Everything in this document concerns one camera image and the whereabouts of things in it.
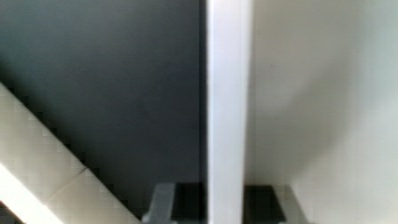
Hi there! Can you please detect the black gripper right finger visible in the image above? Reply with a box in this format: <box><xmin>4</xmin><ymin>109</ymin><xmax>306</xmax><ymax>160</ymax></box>
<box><xmin>243</xmin><ymin>185</ymin><xmax>309</xmax><ymax>224</ymax></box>

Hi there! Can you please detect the white square table top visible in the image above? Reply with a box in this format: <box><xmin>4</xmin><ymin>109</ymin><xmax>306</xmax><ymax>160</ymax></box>
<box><xmin>206</xmin><ymin>0</ymin><xmax>398</xmax><ymax>224</ymax></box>

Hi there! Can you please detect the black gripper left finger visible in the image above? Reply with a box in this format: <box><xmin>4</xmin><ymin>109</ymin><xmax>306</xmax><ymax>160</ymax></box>
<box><xmin>142</xmin><ymin>183</ymin><xmax>208</xmax><ymax>224</ymax></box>

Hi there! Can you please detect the white front fence bar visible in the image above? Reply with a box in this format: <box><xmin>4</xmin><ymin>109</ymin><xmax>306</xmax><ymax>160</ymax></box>
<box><xmin>0</xmin><ymin>84</ymin><xmax>140</xmax><ymax>224</ymax></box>

